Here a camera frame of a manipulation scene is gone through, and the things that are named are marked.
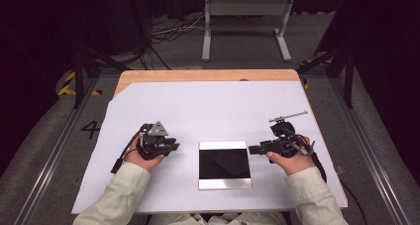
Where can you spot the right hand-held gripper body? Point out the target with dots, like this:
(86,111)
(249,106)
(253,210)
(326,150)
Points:
(285,145)

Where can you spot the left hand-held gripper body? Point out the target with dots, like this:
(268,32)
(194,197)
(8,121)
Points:
(152,145)

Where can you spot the silver photo frame black back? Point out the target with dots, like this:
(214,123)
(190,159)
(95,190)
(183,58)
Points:
(224,165)

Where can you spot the person's left hand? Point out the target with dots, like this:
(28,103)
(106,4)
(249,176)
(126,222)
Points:
(142,162)

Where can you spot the person's right hand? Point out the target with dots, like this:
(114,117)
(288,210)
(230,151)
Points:
(297,165)

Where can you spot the white paper sheet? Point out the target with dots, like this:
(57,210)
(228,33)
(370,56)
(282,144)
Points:
(204,109)

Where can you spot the person's pale jacket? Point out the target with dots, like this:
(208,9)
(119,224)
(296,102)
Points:
(185,220)

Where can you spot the black metal stand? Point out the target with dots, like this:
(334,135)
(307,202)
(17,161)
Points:
(348,83)
(78,79)

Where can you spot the white metal stand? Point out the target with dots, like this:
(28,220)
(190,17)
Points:
(247,7)

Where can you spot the aluminium floor rail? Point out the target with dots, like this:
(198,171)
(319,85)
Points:
(49,162)
(373,159)

